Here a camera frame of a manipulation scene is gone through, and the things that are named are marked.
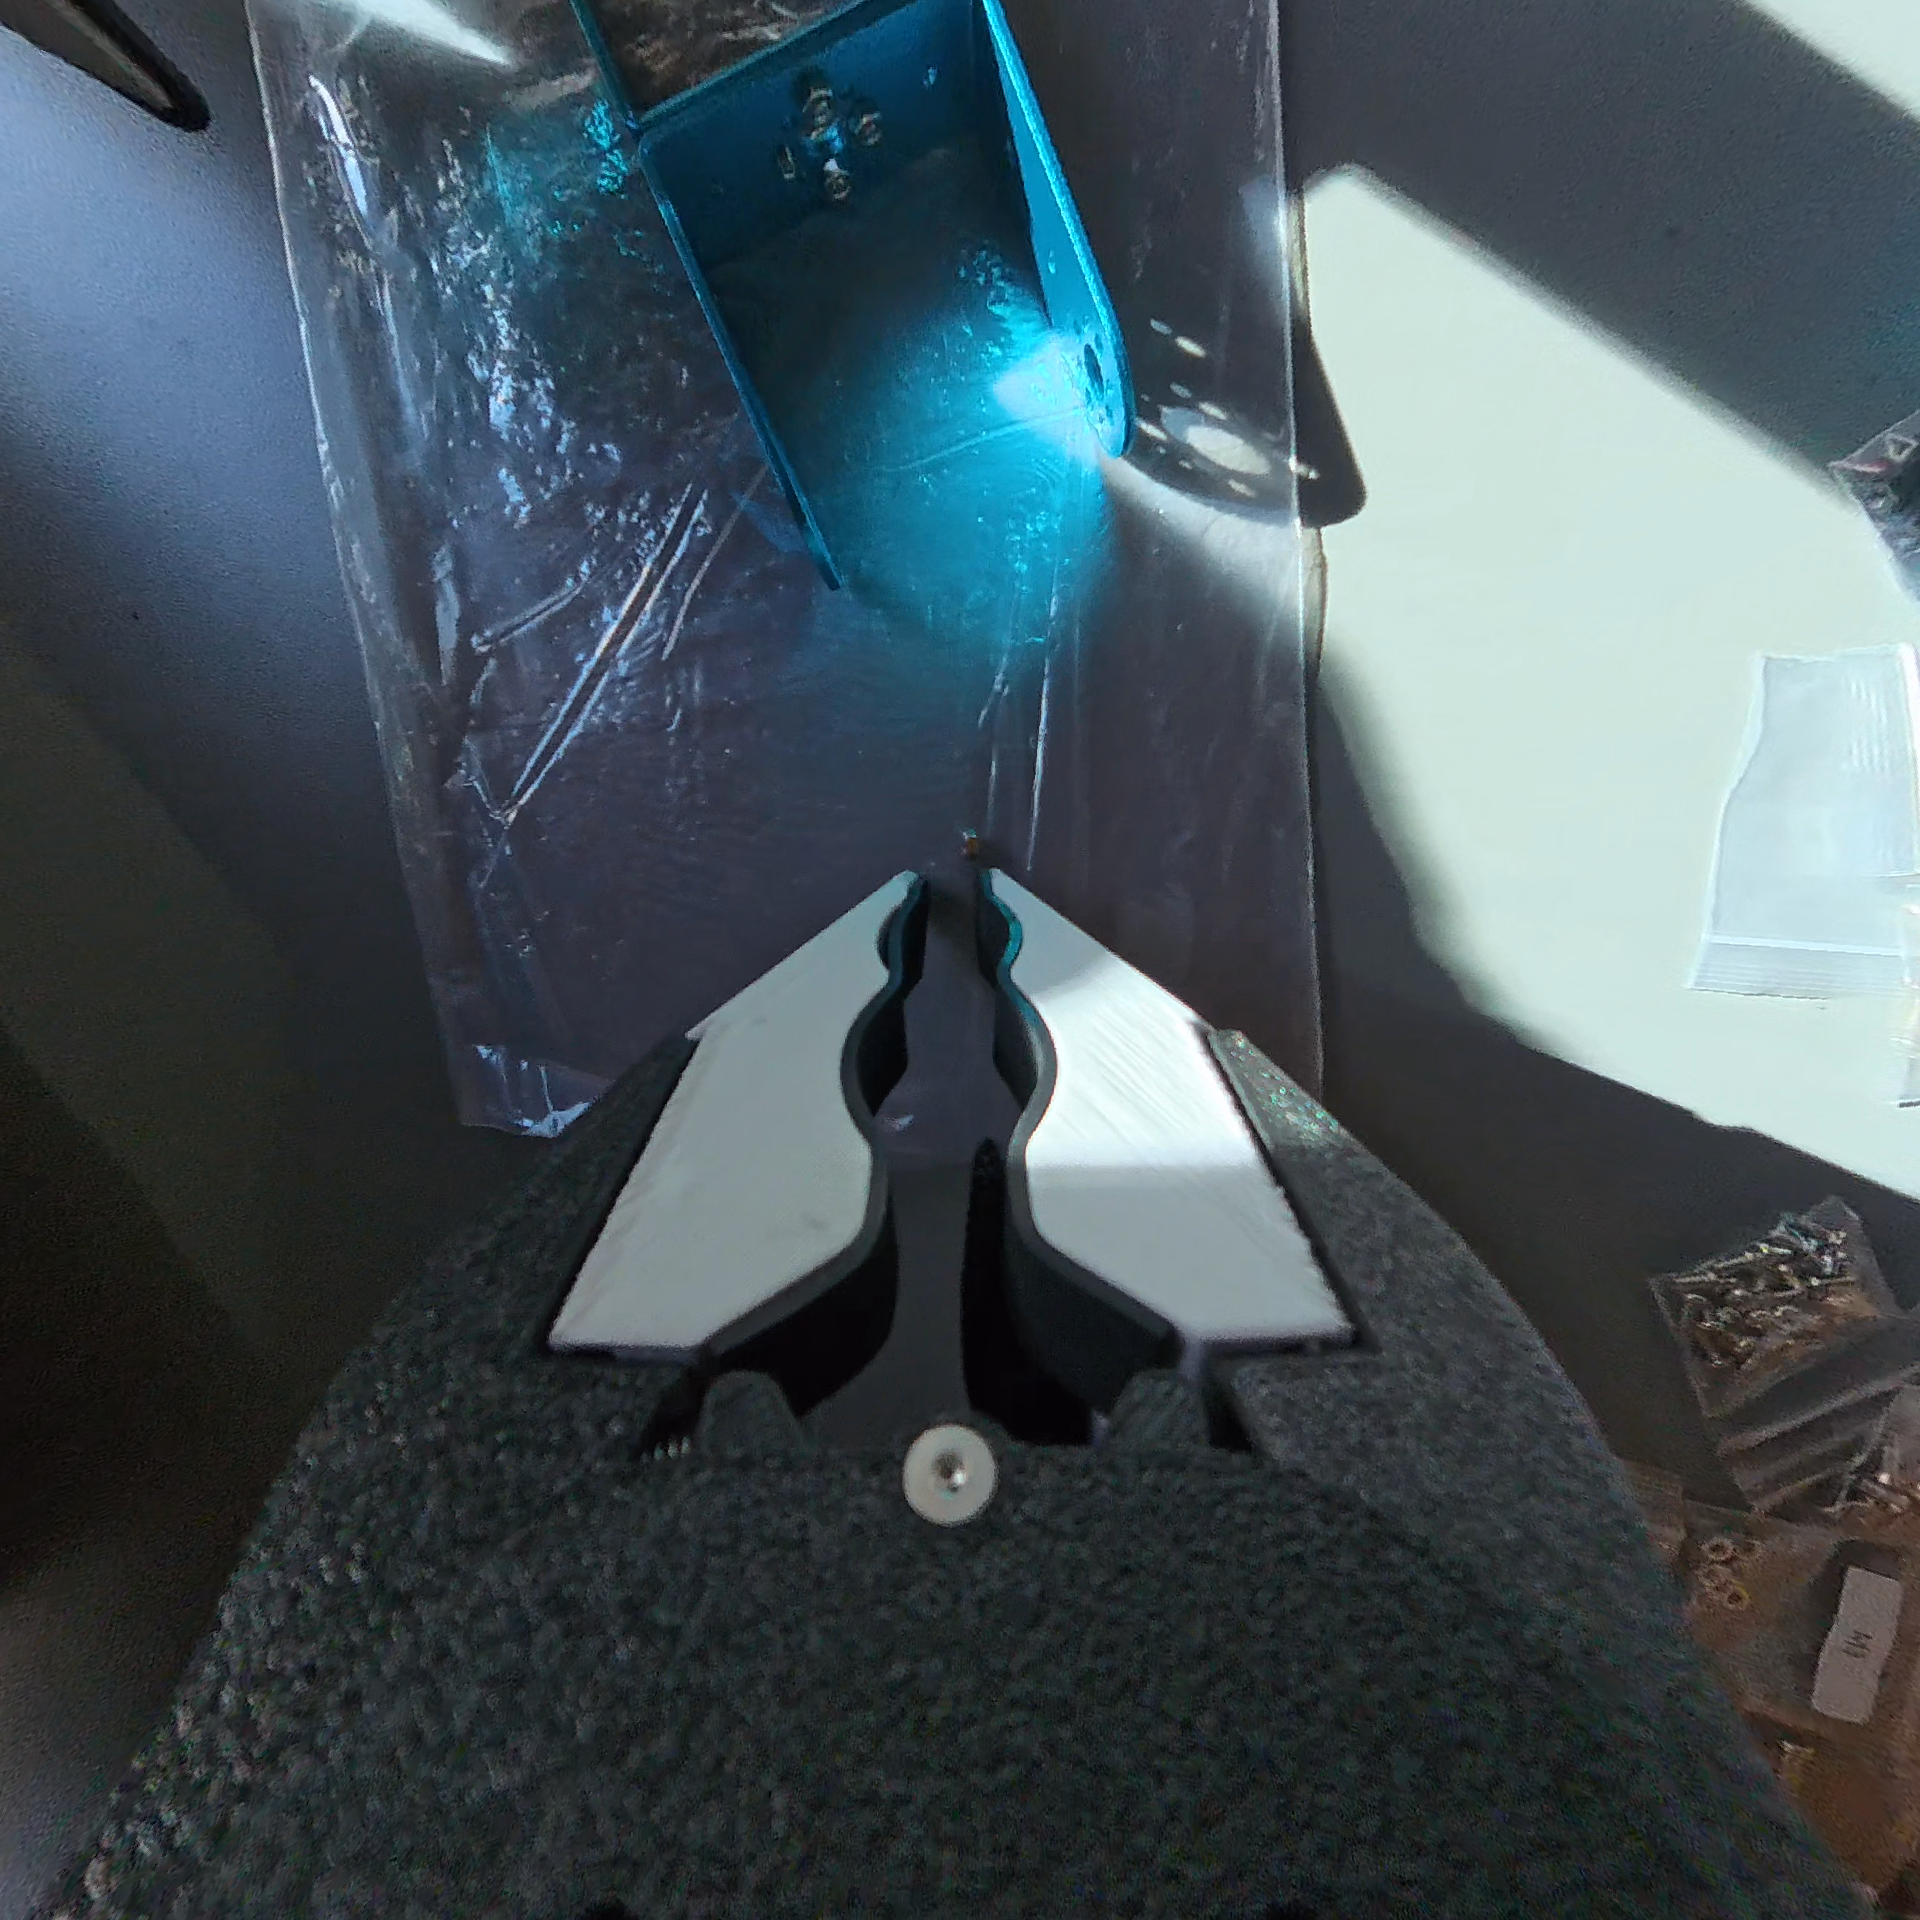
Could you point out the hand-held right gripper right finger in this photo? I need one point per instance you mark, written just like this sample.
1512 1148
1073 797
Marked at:
1177 1179

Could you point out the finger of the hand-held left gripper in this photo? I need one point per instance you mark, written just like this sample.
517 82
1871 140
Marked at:
121 55

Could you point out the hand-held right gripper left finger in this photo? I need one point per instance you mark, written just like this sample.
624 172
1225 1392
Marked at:
737 1188

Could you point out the blue metal bracket assembly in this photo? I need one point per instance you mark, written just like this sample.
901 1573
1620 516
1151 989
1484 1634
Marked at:
871 181

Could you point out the clear plastic bag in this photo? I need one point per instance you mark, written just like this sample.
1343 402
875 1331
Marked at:
539 691

